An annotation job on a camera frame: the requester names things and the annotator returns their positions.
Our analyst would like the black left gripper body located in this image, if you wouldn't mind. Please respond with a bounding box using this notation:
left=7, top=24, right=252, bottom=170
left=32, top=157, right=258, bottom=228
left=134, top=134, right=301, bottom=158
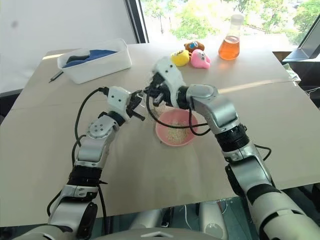
left=125, top=96, right=138, bottom=118

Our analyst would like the oatmeal heap in bowl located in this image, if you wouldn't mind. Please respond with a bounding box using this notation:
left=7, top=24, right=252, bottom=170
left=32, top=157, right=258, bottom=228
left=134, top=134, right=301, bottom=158
left=166, top=120, right=190, bottom=146

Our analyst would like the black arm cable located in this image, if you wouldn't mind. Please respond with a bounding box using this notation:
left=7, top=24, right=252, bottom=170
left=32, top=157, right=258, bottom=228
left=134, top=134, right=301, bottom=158
left=145, top=92, right=273, bottom=166
left=46, top=86, right=111, bottom=226

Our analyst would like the white plastic bin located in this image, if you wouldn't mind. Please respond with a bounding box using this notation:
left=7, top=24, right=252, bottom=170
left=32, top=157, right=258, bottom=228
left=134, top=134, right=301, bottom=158
left=57, top=38, right=133, bottom=85

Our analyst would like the dark pen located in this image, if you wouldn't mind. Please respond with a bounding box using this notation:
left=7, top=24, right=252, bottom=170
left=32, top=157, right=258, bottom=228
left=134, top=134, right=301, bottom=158
left=48, top=70, right=65, bottom=84

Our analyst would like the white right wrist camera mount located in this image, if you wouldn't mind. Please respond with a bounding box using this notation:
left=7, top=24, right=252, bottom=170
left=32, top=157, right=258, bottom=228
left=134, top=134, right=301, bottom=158
left=151, top=56, right=188, bottom=109

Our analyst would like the pink plush toy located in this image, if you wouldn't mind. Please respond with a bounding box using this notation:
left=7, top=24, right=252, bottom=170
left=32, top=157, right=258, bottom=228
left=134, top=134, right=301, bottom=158
left=189, top=48, right=211, bottom=69

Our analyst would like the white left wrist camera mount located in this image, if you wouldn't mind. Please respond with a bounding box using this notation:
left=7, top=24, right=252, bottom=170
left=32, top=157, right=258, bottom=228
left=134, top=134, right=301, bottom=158
left=106, top=86, right=133, bottom=123

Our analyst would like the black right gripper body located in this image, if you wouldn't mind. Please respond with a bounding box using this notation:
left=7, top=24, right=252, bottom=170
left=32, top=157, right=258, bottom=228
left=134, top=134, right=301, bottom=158
left=147, top=72, right=171, bottom=102

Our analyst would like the dark side desk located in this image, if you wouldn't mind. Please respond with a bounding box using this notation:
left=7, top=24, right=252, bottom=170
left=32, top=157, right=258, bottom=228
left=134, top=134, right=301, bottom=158
left=271, top=48, right=320, bottom=110

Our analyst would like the white cloth item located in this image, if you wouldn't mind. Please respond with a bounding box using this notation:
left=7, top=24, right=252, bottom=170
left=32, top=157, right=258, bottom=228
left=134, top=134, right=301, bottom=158
left=72, top=49, right=91, bottom=58

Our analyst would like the grey rounded shape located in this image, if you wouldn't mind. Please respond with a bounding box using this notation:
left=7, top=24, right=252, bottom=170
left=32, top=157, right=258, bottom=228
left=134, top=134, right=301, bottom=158
left=129, top=208, right=164, bottom=230
left=198, top=199, right=233, bottom=237

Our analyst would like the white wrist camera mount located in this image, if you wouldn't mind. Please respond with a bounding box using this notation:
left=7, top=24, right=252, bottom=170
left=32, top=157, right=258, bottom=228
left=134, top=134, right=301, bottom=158
left=151, top=56, right=188, bottom=109
left=106, top=86, right=133, bottom=123

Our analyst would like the glass flask with orange liquid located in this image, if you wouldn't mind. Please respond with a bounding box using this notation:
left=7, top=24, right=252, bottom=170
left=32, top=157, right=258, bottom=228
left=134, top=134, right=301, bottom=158
left=218, top=14, right=245, bottom=61

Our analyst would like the blue cloth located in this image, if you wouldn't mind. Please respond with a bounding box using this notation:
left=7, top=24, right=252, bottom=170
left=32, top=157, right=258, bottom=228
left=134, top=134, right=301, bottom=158
left=61, top=49, right=118, bottom=68

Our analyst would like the silver robot torso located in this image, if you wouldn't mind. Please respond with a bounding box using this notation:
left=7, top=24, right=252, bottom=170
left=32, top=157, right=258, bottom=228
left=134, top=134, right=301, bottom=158
left=9, top=223, right=253, bottom=240

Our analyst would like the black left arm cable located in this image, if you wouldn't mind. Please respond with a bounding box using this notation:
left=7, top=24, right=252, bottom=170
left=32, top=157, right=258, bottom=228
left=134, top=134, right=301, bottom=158
left=46, top=86, right=111, bottom=226

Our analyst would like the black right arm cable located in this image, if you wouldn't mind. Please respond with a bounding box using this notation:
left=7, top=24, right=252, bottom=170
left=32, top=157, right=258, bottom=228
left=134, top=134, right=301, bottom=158
left=145, top=92, right=273, bottom=166

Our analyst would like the yellow plush toy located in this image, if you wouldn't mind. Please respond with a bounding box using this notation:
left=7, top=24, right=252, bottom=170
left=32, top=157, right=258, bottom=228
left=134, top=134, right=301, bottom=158
left=170, top=49, right=190, bottom=67

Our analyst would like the black cloth item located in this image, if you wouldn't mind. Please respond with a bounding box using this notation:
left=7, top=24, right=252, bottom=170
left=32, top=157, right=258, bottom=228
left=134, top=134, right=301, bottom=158
left=66, top=54, right=87, bottom=64

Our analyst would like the black window frame post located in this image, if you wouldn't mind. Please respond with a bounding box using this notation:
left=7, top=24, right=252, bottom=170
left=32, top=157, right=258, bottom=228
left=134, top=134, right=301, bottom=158
left=124, top=0, right=150, bottom=45

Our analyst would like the brown plush toy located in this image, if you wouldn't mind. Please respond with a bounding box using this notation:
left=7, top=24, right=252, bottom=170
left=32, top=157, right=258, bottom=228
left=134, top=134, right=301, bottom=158
left=183, top=40, right=206, bottom=54

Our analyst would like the pink bowl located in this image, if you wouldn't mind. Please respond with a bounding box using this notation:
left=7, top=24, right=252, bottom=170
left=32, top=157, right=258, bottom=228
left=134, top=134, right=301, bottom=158
left=155, top=110, right=200, bottom=148

